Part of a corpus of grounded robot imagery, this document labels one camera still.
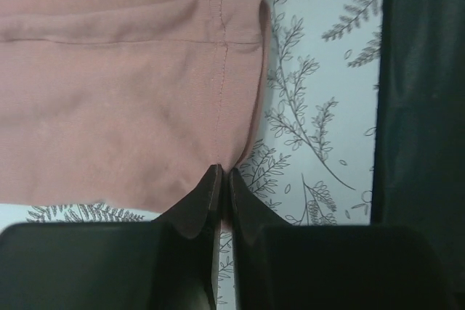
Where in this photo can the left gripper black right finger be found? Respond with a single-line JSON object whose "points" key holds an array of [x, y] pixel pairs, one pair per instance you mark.
{"points": [[282, 266]]}

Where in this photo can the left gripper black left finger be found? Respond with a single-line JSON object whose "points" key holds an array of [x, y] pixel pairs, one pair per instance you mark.
{"points": [[168, 263]]}

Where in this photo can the pink t shirt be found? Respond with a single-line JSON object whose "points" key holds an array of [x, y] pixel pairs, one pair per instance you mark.
{"points": [[127, 102]]}

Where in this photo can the floral table mat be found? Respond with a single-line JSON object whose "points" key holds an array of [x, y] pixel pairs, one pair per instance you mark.
{"points": [[312, 158]]}

